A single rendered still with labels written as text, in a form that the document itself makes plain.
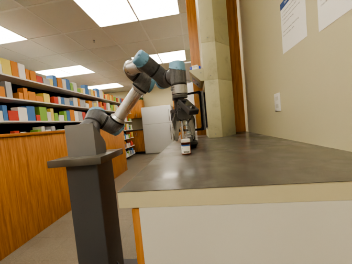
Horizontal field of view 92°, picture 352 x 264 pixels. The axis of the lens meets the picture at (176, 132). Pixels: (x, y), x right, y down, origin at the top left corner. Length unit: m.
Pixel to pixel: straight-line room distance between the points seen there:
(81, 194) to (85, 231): 0.23
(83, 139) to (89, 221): 0.50
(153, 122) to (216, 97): 5.19
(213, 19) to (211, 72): 0.41
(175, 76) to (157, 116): 5.68
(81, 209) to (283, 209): 1.09
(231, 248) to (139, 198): 0.23
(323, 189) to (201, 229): 0.27
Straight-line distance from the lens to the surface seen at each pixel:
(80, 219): 1.30
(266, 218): 0.45
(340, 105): 0.87
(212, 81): 1.45
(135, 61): 0.84
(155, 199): 0.42
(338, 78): 0.88
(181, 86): 0.78
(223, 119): 1.45
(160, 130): 6.43
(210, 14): 1.65
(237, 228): 0.45
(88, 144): 1.17
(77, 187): 1.23
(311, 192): 0.46
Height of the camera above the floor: 1.09
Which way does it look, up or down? 3 degrees down
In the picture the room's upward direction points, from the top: 5 degrees counter-clockwise
